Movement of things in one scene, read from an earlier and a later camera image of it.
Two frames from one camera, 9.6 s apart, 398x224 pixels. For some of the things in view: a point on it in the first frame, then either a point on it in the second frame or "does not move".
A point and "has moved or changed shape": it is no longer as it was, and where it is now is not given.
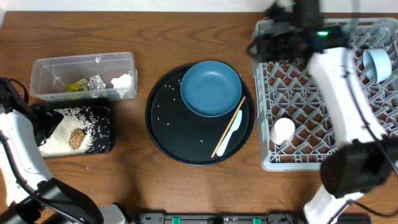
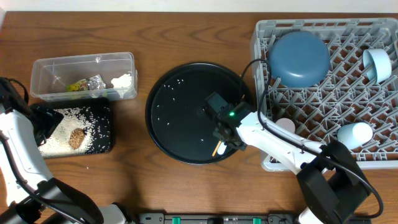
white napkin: x=124 y=80 does not move
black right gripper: x=263 y=52 -> x=236 y=145
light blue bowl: x=377 y=63 does not move
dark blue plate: x=211 y=89 has moved or changed shape
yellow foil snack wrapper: x=92 y=83 does not move
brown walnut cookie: x=76 y=138 does not move
